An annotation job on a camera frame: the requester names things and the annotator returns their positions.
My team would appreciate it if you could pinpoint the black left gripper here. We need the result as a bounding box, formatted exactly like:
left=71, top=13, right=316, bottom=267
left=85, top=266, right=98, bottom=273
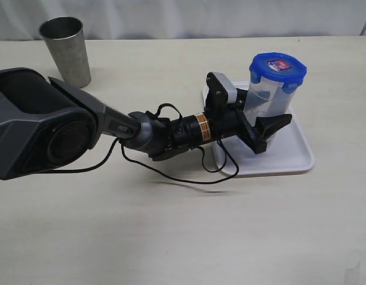
left=204, top=72, right=292, bottom=154

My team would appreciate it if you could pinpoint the tall clear plastic container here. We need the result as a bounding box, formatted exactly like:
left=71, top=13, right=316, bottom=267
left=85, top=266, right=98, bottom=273
left=242, top=80, right=299, bottom=149

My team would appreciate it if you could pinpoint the blue plastic container lid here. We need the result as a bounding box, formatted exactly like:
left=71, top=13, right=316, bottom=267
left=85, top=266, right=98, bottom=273
left=249, top=52, right=307, bottom=94

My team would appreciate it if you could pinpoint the stainless steel tumbler cup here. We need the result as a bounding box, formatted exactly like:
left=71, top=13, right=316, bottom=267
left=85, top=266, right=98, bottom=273
left=39, top=16, right=91, bottom=88

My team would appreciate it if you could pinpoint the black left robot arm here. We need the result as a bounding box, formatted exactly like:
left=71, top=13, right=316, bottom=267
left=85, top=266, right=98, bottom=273
left=0, top=68, right=292, bottom=181

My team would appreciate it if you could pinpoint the white rectangular plastic tray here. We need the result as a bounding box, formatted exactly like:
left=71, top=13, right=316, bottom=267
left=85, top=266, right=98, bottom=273
left=201, top=80, right=316, bottom=179

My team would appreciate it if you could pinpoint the white backdrop curtain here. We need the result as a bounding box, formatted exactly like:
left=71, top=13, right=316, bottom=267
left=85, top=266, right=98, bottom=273
left=0, top=1, right=366, bottom=40

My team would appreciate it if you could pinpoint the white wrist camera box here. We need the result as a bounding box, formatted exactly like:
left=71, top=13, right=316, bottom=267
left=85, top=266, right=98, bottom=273
left=214, top=72, right=238, bottom=104

